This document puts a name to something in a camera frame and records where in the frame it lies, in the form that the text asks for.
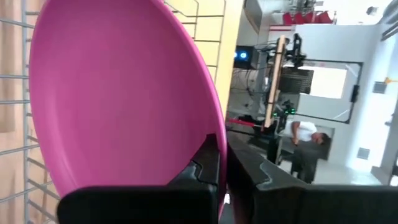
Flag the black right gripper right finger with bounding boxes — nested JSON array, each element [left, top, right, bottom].
[[226, 139, 398, 224]]

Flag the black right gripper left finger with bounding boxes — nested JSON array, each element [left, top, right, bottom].
[[57, 133, 220, 224]]

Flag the pink plate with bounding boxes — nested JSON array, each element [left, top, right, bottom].
[[28, 0, 228, 220]]

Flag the person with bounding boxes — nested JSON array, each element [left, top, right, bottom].
[[284, 120, 332, 184]]

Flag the red bar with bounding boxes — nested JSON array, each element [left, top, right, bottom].
[[228, 118, 256, 128]]

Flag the background wooden table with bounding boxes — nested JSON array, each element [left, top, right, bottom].
[[263, 34, 287, 128]]

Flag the computer with blue lights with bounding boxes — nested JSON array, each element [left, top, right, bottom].
[[233, 45, 259, 70]]

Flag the light wooden desk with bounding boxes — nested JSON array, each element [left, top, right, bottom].
[[163, 0, 245, 119]]

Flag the red seat row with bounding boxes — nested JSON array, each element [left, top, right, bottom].
[[282, 11, 334, 26]]

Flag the background black rig frame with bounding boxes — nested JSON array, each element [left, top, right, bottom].
[[279, 59, 364, 124]]

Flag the grey wire dish rack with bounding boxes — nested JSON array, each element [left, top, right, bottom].
[[0, 0, 228, 224]]

